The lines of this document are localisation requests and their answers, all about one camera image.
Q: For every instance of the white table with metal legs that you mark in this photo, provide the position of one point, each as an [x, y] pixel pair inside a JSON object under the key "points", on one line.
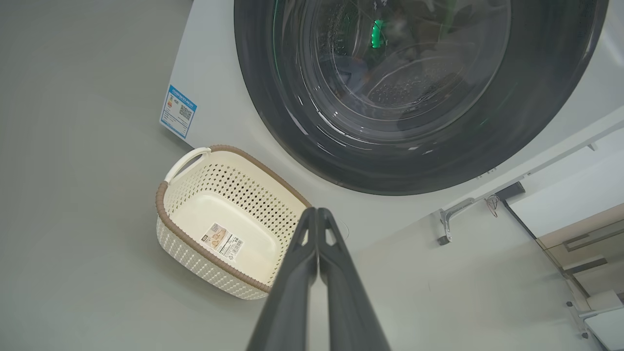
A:
{"points": [[607, 326]]}

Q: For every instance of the white panel board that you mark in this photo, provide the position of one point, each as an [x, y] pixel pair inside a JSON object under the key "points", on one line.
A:
{"points": [[575, 190]]}

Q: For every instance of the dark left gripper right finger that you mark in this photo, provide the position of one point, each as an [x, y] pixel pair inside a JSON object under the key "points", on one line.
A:
{"points": [[348, 307]]}

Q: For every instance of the basket barcode label sticker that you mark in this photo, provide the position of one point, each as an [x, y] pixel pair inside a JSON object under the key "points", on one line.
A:
{"points": [[222, 242]]}

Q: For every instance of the round black glass washer door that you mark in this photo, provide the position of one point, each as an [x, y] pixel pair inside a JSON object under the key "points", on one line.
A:
{"points": [[273, 97]]}

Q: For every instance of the white perforated laundry basket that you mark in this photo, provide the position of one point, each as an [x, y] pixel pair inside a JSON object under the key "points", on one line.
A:
{"points": [[229, 214]]}

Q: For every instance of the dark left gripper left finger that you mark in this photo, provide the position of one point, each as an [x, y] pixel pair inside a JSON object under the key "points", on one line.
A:
{"points": [[290, 302]]}

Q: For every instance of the white front-load washing machine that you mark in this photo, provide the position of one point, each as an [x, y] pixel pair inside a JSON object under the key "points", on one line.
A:
{"points": [[214, 73]]}

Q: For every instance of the blue energy label sticker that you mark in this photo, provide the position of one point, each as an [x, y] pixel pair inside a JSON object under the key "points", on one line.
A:
{"points": [[178, 112]]}

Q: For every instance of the beige wooden cabinet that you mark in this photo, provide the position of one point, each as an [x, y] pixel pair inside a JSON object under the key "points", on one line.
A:
{"points": [[585, 243]]}

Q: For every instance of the black caster wheel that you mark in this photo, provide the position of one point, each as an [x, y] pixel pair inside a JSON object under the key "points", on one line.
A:
{"points": [[451, 212]]}

